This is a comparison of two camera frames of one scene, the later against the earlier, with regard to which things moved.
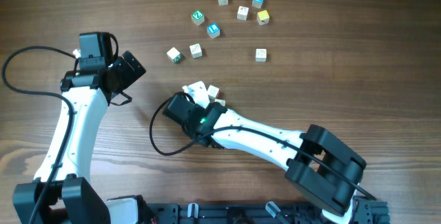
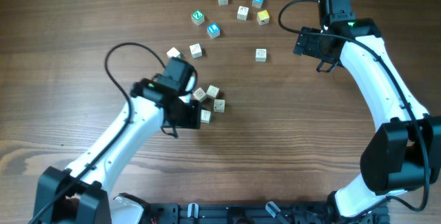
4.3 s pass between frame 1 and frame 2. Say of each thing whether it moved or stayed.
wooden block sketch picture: stayed
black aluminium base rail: stayed
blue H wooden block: stayed
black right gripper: moved
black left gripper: moved
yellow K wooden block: stayed
